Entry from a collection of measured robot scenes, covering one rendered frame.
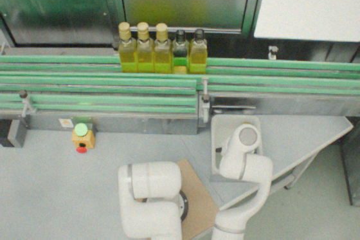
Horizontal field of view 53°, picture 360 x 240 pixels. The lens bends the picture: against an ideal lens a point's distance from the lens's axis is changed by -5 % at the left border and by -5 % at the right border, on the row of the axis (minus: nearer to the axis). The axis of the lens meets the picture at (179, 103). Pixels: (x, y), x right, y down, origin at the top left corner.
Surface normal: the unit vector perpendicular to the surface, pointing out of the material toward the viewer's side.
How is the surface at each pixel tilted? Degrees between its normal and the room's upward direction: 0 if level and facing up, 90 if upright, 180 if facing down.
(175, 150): 0
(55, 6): 90
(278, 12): 90
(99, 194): 0
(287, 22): 90
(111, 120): 90
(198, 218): 0
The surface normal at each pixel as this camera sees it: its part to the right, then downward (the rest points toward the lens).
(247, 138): -0.01, -0.28
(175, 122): -0.03, 0.85
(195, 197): 0.00, -0.52
